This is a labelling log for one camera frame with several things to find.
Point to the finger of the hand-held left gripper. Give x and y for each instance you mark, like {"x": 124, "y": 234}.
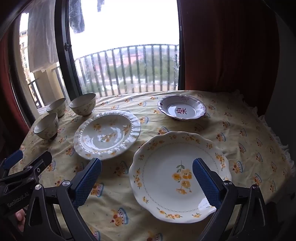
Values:
{"x": 13, "y": 160}
{"x": 34, "y": 165}

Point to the person's left hand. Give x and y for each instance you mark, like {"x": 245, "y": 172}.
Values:
{"x": 20, "y": 219}

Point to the black window frame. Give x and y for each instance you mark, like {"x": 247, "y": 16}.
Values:
{"x": 63, "y": 58}

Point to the red-rimmed white plate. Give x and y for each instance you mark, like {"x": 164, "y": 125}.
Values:
{"x": 182, "y": 109}

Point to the balcony railing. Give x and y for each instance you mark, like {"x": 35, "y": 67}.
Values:
{"x": 113, "y": 49}

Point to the cream floral bowl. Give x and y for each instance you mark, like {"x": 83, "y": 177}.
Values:
{"x": 57, "y": 107}
{"x": 83, "y": 104}
{"x": 46, "y": 126}

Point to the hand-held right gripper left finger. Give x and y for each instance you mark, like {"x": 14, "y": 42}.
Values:
{"x": 89, "y": 183}

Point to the yellow printed tablecloth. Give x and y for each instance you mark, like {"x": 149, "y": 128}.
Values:
{"x": 242, "y": 143}

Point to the red curtain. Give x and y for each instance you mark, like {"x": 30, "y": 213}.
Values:
{"x": 7, "y": 92}
{"x": 231, "y": 46}

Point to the small dark hanging garment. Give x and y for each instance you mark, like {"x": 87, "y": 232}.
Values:
{"x": 99, "y": 5}

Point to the large scalloped yellow-flower plate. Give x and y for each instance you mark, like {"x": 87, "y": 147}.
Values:
{"x": 161, "y": 162}

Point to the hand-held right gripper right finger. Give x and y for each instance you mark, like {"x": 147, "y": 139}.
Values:
{"x": 205, "y": 183}

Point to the ribbed beaded yellow-flower plate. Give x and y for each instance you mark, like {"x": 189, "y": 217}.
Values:
{"x": 106, "y": 136}

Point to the white hanging cloth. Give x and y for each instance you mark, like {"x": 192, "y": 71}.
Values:
{"x": 41, "y": 34}

